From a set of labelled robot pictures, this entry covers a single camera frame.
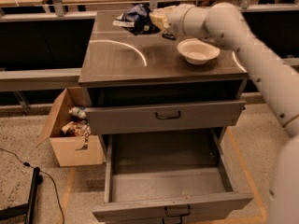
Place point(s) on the grey drawer cabinet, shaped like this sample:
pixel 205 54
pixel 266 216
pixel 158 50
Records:
pixel 121 69

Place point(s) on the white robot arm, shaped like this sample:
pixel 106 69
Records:
pixel 277 82

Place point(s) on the grey bottom drawer front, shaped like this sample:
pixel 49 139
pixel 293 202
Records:
pixel 207 216

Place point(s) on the small dark snack packet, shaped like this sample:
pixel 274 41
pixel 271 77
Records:
pixel 167 35

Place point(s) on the grey top drawer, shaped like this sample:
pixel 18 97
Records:
pixel 159 118

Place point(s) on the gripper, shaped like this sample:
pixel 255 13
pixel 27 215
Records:
pixel 175 20

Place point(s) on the white bowl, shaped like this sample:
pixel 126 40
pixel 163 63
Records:
pixel 197 52

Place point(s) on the silver snack bag in box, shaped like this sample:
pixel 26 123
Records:
pixel 78 112

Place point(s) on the cardboard box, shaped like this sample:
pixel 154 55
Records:
pixel 71 147

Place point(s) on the grey open middle drawer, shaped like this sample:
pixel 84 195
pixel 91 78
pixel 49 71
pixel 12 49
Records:
pixel 169 174

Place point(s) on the brown snack bag in box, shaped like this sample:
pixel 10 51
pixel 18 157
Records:
pixel 80 128

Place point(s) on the blue chip bag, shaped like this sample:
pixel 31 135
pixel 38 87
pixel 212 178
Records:
pixel 136 20

